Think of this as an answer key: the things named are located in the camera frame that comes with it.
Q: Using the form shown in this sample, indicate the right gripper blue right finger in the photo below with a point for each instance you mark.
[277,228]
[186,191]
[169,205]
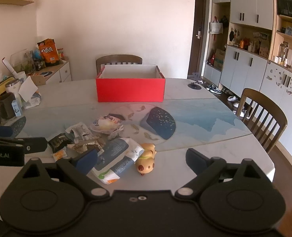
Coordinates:
[196,161]

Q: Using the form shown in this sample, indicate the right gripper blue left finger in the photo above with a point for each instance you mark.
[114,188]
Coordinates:
[85,161]

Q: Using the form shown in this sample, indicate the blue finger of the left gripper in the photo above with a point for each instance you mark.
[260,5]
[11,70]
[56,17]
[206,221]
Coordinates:
[25,145]
[6,131]

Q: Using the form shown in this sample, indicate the brown foil wrapper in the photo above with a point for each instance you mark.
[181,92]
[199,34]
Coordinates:
[86,145]

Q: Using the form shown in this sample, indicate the black snack packet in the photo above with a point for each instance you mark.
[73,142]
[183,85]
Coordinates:
[59,142]

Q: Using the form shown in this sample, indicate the blue white wet wipes pack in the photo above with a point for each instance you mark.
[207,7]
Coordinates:
[117,156]

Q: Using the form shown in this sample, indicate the orange blue small packet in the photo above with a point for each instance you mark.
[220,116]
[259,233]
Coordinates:
[59,155]

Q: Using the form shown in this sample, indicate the white printed snack wrapper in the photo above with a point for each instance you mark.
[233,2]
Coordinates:
[81,132]

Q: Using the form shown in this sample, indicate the blueberry bread package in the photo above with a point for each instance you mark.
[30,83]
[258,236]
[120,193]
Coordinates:
[107,124]

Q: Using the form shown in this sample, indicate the dark mug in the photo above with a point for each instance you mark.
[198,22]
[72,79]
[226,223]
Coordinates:
[6,109]

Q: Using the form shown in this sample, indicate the small blue carton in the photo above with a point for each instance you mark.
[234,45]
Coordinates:
[16,108]

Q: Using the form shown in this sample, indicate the clear plastic bag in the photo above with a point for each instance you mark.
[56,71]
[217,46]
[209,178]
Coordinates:
[33,102]

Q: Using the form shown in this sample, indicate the white paper sheet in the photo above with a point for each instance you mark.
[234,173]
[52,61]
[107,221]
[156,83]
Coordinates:
[27,89]

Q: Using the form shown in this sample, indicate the white patterned cup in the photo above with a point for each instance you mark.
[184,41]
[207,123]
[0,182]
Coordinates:
[21,76]

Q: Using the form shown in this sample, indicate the sneakers on floor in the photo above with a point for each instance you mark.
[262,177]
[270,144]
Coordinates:
[214,89]

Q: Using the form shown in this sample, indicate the black phone stand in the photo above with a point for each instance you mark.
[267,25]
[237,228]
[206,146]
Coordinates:
[196,81]

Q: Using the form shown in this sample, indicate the white drawer sideboard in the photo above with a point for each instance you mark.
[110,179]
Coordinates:
[53,74]

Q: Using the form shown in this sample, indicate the right wooden chair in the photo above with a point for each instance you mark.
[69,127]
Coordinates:
[263,117]

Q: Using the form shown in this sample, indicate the wooden chair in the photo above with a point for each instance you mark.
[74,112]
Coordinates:
[263,117]
[117,59]

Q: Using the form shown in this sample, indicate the red cardboard box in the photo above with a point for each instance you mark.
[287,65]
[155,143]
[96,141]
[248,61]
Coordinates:
[130,83]

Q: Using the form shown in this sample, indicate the orange snack bag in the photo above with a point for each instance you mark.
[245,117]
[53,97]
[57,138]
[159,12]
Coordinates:
[49,53]

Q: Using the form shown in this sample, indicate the dark brown door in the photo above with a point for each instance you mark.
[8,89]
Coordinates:
[198,31]

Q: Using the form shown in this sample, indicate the far wooden chair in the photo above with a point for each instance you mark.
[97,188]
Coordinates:
[117,59]

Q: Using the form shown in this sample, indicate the hanging grey tote bag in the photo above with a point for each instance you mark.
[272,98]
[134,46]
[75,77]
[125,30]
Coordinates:
[216,27]

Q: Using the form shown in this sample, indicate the large white wall cabinet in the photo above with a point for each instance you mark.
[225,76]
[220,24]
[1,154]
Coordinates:
[257,55]

